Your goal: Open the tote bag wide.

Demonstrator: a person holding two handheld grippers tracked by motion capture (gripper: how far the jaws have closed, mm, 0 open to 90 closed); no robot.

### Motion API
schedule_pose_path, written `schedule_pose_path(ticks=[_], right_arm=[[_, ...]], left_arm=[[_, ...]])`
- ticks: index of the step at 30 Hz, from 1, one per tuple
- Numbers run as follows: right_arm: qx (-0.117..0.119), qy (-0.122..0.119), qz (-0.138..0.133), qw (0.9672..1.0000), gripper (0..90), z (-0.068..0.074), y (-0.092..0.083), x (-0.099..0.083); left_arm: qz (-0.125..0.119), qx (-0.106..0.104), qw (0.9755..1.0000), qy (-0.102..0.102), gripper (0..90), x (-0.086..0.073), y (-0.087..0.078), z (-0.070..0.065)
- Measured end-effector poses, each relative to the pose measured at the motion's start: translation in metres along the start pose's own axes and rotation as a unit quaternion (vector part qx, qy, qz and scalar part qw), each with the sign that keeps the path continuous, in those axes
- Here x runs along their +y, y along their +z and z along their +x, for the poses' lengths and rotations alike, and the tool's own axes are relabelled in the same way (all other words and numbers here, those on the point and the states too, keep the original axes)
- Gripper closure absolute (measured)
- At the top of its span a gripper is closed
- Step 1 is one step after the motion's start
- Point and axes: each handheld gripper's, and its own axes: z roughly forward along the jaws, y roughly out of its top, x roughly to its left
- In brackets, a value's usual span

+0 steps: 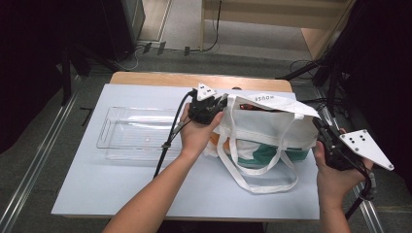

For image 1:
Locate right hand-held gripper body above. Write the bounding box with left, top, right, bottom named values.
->
left=319, top=124, right=395, bottom=172

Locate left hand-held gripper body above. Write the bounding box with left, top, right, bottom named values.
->
left=188, top=83, right=227, bottom=125

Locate white canvas tote bag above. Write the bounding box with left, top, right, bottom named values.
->
left=203, top=92, right=322, bottom=194

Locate clear plastic tray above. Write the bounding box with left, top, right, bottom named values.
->
left=96, top=106, right=190, bottom=161

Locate person's left hand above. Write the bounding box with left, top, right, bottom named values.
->
left=179, top=102, right=225, bottom=159

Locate person's right hand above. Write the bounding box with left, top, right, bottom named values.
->
left=313, top=127, right=375, bottom=202

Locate red packet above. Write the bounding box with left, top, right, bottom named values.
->
left=239, top=103, right=270, bottom=113

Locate black tripod stand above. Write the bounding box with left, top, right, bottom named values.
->
left=275, top=48, right=351, bottom=115

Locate dark curtain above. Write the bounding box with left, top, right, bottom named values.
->
left=333, top=0, right=412, bottom=183
left=0, top=0, right=110, bottom=154

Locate black cabinet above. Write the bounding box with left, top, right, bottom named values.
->
left=100, top=0, right=146, bottom=62

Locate black metal stand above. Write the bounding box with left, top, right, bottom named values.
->
left=59, top=45, right=95, bottom=106

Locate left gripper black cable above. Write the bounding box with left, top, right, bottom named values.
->
left=153, top=90, right=197, bottom=180

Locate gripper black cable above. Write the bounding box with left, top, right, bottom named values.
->
left=153, top=90, right=197, bottom=180
left=344, top=161, right=378, bottom=221

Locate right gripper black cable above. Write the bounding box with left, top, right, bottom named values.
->
left=344, top=161, right=378, bottom=221

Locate metal floor rail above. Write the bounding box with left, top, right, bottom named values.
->
left=315, top=86, right=387, bottom=233
left=0, top=76, right=82, bottom=233

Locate black floor cable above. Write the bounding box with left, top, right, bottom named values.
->
left=189, top=0, right=224, bottom=53

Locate white floor cable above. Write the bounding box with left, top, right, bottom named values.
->
left=120, top=47, right=144, bottom=72

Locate light wooden frame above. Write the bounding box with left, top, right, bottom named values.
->
left=199, top=0, right=358, bottom=61

